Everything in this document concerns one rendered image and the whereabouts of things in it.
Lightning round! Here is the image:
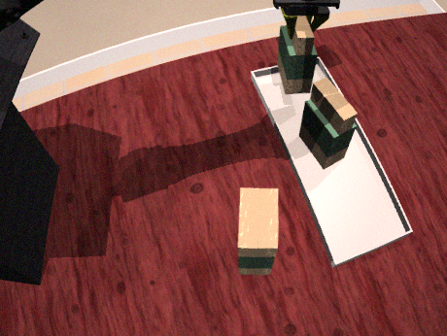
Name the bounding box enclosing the white shallow rectangular tray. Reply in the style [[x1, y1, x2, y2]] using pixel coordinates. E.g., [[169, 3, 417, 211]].
[[251, 66, 412, 268]]

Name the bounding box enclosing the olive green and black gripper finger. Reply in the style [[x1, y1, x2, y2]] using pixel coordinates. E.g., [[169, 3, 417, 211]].
[[306, 16, 329, 33], [280, 7, 297, 39]]

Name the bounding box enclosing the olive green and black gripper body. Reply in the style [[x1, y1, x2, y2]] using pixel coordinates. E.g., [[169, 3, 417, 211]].
[[273, 0, 340, 17]]

